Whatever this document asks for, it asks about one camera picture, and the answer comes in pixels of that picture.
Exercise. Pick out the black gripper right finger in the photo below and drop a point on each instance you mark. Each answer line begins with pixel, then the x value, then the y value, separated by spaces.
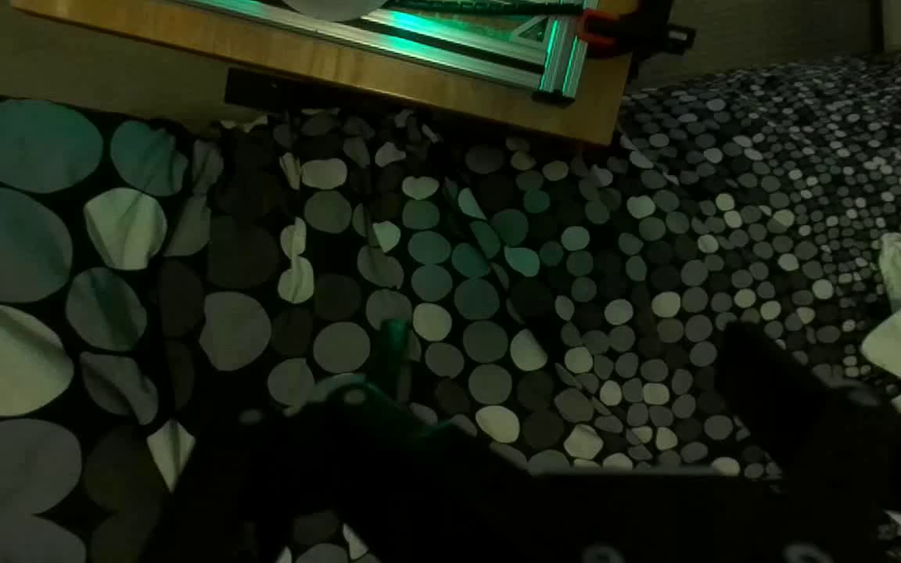
pixel 782 417

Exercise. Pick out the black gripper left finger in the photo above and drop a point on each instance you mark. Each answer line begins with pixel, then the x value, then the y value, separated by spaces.
pixel 389 472

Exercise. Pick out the black duvet with grey circles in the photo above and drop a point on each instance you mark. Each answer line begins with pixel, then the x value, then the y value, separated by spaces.
pixel 470 292

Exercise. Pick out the red and black clamp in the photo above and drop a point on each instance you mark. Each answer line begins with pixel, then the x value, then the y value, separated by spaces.
pixel 603 37

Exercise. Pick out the aluminium profile frame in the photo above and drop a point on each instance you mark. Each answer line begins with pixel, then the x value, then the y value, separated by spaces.
pixel 561 64

